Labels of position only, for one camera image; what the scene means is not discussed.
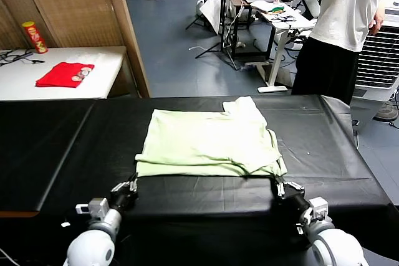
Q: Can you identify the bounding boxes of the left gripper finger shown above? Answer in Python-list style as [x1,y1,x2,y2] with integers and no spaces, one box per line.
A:
[130,171,140,193]
[111,181,131,194]

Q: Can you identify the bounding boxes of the white standing desk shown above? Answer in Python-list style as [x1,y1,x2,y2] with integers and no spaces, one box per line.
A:
[244,1,317,94]

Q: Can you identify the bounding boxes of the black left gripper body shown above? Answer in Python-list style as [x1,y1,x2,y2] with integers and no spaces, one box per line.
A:
[109,189,138,212]

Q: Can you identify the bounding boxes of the white round device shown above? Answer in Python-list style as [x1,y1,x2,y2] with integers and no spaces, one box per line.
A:
[195,0,208,19]

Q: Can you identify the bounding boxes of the red chips can yellow lid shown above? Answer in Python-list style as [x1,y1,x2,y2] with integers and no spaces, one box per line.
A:
[21,21,50,54]

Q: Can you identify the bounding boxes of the wooden folding screen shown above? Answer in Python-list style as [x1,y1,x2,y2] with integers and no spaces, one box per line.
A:
[0,0,151,98]

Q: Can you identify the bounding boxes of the black cables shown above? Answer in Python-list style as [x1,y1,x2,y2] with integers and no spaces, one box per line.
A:
[0,48,46,67]

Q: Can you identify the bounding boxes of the black tripod stand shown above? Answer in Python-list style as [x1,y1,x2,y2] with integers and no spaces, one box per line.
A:
[186,0,247,70]

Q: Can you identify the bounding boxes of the grey shoe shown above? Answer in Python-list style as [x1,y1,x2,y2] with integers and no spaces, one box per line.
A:
[373,103,399,122]

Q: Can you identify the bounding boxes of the light green polo shirt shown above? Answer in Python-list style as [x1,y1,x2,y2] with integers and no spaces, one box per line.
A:
[134,97,289,178]

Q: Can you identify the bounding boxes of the person right hand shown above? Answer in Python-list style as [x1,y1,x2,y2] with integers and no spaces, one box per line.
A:
[368,13,384,36]

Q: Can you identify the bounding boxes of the black table cover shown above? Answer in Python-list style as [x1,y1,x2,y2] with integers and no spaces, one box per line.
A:
[39,94,399,266]

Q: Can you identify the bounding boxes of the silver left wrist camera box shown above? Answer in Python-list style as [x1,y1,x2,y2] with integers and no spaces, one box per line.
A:
[75,197,110,219]

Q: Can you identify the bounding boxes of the white reflector board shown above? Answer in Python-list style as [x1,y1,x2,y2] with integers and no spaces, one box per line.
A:
[199,0,224,35]

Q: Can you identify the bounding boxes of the person in white shirt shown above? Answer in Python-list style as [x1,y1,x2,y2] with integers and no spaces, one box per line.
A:
[291,0,395,105]

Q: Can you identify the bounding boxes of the black topped wooden table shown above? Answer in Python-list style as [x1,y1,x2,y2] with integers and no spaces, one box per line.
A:
[0,100,95,217]

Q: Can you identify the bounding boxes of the thin white cable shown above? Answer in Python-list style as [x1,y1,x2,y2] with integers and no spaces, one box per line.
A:
[0,246,20,266]

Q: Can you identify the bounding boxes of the white table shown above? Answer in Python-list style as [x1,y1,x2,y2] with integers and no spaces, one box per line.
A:
[0,46,128,102]

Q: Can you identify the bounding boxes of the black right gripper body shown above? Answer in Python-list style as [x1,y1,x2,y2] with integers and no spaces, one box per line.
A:
[277,188,308,214]

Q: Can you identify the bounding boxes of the white louvered cooling unit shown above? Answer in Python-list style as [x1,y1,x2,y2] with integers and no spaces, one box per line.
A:
[350,1,399,130]

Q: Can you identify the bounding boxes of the red folded shirt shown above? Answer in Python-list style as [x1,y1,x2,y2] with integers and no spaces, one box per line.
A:
[36,62,95,88]

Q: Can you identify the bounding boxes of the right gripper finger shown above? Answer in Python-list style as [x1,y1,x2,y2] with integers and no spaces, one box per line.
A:
[285,181,305,192]
[274,177,286,200]

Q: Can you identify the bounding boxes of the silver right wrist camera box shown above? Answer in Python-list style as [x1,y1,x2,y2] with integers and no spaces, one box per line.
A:
[307,196,330,222]

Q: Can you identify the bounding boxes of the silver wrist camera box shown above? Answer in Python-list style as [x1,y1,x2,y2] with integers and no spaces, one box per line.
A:
[75,197,110,219]
[307,196,330,222]

